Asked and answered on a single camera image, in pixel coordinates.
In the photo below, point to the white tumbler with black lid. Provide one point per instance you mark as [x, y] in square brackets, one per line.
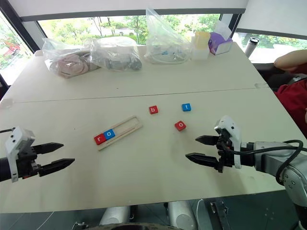
[250, 48]

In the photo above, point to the grey rounded cylinder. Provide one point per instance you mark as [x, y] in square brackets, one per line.
[182, 215]
[115, 215]

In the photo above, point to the blue letter tile t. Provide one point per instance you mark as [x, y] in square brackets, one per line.
[186, 107]

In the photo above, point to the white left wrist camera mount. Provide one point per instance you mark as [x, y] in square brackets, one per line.
[16, 141]

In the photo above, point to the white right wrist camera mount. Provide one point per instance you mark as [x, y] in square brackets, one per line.
[232, 130]

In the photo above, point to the red letter tile r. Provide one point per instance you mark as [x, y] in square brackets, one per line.
[99, 139]

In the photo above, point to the black window frame post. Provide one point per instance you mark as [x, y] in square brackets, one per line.
[16, 21]

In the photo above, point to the wooden letter tray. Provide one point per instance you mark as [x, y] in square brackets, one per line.
[127, 128]

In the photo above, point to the clear plastic container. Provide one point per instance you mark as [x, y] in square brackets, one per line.
[199, 54]

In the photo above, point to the red letter tile b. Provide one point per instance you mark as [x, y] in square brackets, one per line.
[153, 110]

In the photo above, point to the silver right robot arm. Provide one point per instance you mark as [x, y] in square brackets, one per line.
[271, 155]

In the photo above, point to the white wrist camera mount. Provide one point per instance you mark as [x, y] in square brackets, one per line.
[16, 141]
[232, 130]

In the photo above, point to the plastic bag with grey items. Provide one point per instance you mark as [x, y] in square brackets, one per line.
[117, 57]

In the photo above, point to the metal table bracket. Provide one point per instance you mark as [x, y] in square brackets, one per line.
[219, 213]

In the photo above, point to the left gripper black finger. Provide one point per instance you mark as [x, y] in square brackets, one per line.
[49, 146]
[57, 164]

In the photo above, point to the plastic bag with white tubing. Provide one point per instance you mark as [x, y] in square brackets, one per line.
[165, 45]

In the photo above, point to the person's red clothing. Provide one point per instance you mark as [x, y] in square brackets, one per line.
[293, 100]

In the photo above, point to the blue letter tile o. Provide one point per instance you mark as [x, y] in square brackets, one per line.
[109, 134]

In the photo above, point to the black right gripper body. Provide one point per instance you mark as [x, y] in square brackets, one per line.
[225, 155]

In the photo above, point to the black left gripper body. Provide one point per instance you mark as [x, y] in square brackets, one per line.
[25, 165]

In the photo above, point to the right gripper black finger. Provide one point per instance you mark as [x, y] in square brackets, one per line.
[208, 140]
[204, 160]

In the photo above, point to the purple tissue box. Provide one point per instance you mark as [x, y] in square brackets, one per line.
[219, 44]

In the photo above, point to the plastic bag with pink cloth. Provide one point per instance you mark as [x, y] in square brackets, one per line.
[69, 63]

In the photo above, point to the person's bare forearm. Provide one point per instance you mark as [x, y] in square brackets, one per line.
[292, 61]

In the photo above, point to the red letter tile o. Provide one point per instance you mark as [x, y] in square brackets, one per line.
[180, 126]

